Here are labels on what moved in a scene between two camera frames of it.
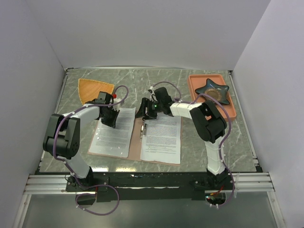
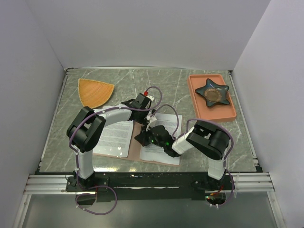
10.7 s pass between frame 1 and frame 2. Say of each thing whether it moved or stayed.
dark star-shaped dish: stayed
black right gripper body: moved
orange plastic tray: moved
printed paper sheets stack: stayed
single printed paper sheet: stayed
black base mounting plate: stayed
